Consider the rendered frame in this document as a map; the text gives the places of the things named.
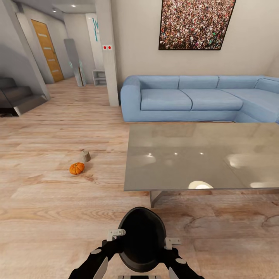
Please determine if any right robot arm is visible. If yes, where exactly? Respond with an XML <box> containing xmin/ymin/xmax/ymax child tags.
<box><xmin>152</xmin><ymin>238</ymin><xmax>204</xmax><ymax>279</ymax></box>

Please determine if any pillar candle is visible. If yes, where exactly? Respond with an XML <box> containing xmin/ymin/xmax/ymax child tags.
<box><xmin>80</xmin><ymin>150</ymin><xmax>91</xmax><ymax>162</ymax></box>

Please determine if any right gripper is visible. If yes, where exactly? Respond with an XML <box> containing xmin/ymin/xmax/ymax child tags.
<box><xmin>152</xmin><ymin>246</ymin><xmax>178</xmax><ymax>266</ymax></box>

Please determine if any cauldron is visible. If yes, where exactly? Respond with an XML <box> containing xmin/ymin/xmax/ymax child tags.
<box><xmin>116</xmin><ymin>207</ymin><xmax>166</xmax><ymax>273</ymax></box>

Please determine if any pumpkin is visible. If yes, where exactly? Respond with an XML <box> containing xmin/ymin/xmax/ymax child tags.
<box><xmin>69</xmin><ymin>162</ymin><xmax>84</xmax><ymax>175</ymax></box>

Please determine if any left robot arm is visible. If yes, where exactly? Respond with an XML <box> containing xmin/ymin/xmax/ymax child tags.
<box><xmin>69</xmin><ymin>229</ymin><xmax>128</xmax><ymax>279</ymax></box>

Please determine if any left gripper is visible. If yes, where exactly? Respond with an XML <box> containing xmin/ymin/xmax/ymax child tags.
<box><xmin>102</xmin><ymin>238</ymin><xmax>128</xmax><ymax>257</ymax></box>

